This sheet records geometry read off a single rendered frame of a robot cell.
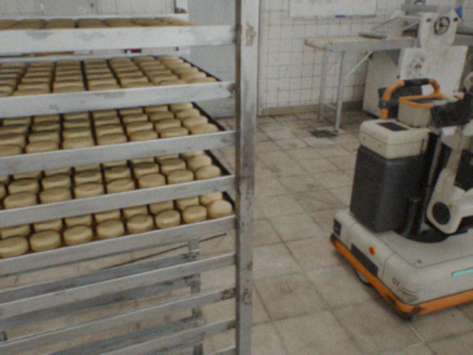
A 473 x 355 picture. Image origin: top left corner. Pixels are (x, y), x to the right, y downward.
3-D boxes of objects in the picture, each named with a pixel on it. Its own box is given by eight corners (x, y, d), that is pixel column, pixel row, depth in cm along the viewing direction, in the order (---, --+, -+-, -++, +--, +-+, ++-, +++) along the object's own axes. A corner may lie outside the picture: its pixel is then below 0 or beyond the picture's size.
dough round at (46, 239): (26, 248, 75) (23, 239, 74) (47, 235, 79) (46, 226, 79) (45, 255, 73) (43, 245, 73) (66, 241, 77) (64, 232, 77)
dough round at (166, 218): (179, 216, 86) (179, 208, 85) (180, 228, 82) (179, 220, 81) (155, 217, 85) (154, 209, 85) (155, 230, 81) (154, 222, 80)
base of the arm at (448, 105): (454, 104, 159) (429, 107, 156) (470, 95, 151) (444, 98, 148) (460, 125, 158) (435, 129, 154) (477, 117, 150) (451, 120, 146)
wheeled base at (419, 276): (326, 244, 240) (330, 207, 229) (414, 226, 258) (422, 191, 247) (403, 324, 182) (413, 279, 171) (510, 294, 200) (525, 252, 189)
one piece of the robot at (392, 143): (342, 229, 229) (362, 80, 193) (421, 214, 244) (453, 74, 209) (379, 263, 200) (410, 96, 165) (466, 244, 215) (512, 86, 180)
